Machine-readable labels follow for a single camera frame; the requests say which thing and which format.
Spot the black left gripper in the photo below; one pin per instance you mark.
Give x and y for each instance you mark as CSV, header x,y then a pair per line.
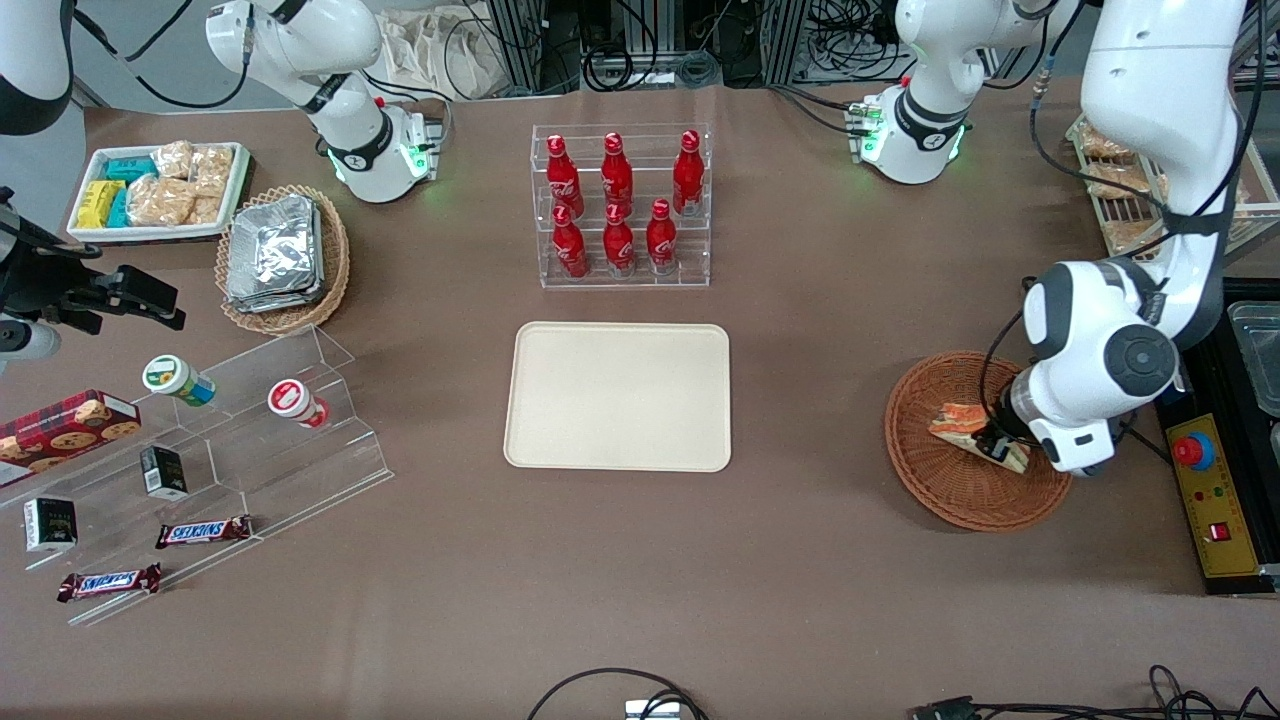
x,y
997,441

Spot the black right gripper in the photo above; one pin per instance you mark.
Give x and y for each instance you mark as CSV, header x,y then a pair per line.
x,y
42,283

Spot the triangular sandwich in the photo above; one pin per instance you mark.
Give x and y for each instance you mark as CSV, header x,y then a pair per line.
x,y
955,420

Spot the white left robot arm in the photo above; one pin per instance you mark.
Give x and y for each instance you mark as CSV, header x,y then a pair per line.
x,y
1150,100

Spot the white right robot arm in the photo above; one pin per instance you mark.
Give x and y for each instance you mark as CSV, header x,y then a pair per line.
x,y
300,45

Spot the round brown wicker basket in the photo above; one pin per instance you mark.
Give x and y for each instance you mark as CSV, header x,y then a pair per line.
x,y
950,490

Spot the white rectangular snack tray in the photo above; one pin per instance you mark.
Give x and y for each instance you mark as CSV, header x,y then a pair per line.
x,y
82,232

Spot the oval tan wicker basket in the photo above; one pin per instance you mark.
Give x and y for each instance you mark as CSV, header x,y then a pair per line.
x,y
335,260

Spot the cream plastic tray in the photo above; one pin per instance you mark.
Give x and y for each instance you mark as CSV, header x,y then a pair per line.
x,y
617,396

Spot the green lid yogurt cup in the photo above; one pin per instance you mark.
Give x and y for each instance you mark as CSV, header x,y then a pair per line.
x,y
175,378

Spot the teal snack packet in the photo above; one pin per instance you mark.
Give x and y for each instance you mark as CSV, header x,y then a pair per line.
x,y
119,210
130,168

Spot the clear rice cracker bag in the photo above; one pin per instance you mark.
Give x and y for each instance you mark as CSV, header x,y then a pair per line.
x,y
212,170
173,160
206,210
160,200

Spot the yellow snack packet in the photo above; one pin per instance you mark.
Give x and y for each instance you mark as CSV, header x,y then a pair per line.
x,y
98,203

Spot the silver foil pack stack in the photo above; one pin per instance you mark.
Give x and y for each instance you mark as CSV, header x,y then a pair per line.
x,y
272,252

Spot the red cookie box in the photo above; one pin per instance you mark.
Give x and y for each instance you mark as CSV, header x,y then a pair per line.
x,y
60,430

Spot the red lid yogurt cup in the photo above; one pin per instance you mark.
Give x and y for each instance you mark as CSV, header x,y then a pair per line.
x,y
292,400

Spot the small black box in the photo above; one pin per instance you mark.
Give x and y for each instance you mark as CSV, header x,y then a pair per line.
x,y
163,473
50,525

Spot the red emergency stop button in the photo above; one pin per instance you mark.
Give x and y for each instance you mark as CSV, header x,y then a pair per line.
x,y
1193,451

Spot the clear acrylic stepped shelf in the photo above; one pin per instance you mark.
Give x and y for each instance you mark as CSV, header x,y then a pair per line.
x,y
290,480

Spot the black yellow control box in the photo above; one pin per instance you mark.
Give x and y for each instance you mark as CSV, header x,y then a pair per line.
x,y
1215,500

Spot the brown Snickers bar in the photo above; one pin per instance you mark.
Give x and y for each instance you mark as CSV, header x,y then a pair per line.
x,y
108,583
203,532

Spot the clear bagged pastry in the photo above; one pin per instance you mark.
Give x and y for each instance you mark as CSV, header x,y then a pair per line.
x,y
1120,180
1130,235
1103,145

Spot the clear plastic container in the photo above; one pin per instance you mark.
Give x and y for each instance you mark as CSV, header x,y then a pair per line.
x,y
1258,360

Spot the beige cloth bags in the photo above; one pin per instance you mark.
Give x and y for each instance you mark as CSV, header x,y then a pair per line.
x,y
440,50

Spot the clear acrylic bottle rack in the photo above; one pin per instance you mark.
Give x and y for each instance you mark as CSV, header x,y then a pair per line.
x,y
640,282

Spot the red cola bottle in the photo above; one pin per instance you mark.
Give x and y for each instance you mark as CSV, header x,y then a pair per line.
x,y
617,175
688,175
660,240
563,178
570,245
618,243

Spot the silver power adapter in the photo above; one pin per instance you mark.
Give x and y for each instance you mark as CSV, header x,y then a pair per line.
x,y
652,710

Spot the aluminium frame profile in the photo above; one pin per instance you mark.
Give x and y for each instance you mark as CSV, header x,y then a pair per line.
x,y
525,45

